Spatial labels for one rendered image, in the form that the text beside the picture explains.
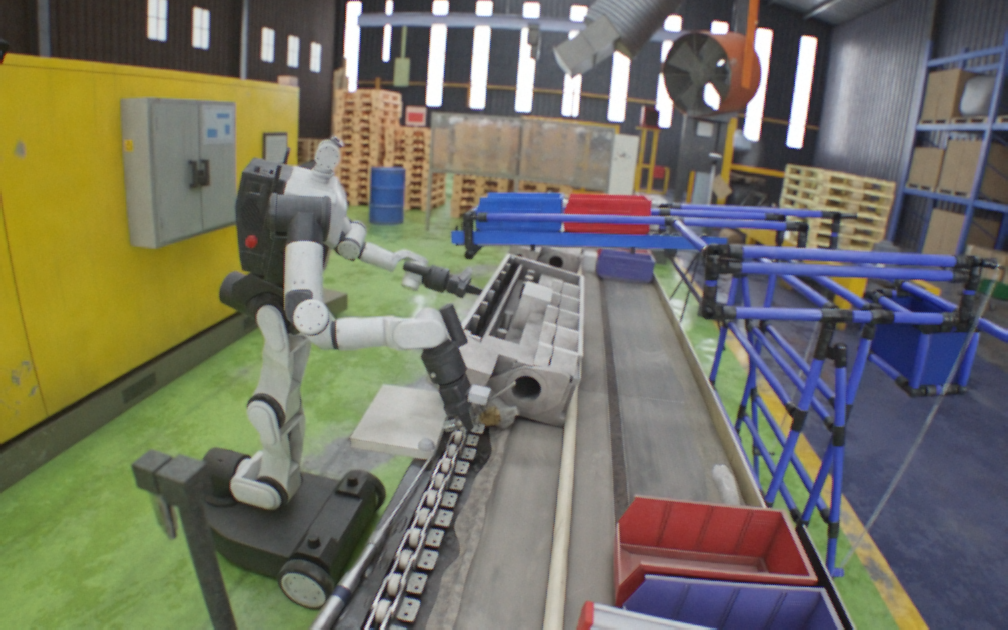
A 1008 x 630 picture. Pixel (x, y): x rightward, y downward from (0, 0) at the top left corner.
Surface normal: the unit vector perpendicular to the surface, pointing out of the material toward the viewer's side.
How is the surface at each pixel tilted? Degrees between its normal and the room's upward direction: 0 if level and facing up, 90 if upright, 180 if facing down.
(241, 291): 90
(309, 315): 55
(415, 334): 82
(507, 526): 0
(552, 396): 90
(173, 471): 0
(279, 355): 90
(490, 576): 0
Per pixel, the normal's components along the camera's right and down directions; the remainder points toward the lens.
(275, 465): -0.16, 0.29
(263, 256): 0.27, 0.43
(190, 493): 0.98, 0.13
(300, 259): 0.09, -0.29
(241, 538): 0.07, -0.95
